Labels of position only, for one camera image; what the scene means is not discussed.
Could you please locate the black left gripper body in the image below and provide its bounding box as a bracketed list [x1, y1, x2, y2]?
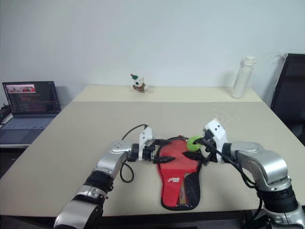
[146, 139, 159, 163]

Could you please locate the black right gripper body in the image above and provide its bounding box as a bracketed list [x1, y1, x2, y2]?
[202, 129, 217, 166]

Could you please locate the green ring zipper pull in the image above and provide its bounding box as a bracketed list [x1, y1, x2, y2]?
[186, 135, 203, 152]

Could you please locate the red table tennis paddle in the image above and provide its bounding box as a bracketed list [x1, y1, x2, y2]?
[159, 139, 201, 206]

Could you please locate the black red paddle case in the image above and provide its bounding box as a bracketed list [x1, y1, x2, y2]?
[155, 135, 207, 211]

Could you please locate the white plush dog toy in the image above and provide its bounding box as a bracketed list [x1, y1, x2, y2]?
[129, 73, 150, 94]

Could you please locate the white water bottle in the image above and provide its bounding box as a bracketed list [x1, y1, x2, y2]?
[231, 55, 257, 99]

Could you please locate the black office chair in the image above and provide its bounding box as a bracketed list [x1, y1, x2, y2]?
[270, 53, 305, 146]

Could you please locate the open blue laptop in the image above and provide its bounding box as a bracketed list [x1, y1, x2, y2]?
[0, 81, 62, 145]

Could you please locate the black device beside laptop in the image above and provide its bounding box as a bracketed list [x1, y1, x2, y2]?
[0, 104, 12, 125]

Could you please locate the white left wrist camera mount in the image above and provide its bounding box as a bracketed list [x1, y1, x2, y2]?
[138, 126, 153, 162]

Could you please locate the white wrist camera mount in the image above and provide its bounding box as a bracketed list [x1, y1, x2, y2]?
[138, 126, 153, 162]
[204, 120, 228, 163]

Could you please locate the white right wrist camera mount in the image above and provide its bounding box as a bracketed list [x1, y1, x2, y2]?
[204, 120, 228, 163]

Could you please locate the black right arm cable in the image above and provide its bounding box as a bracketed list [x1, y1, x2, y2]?
[206, 142, 265, 229]

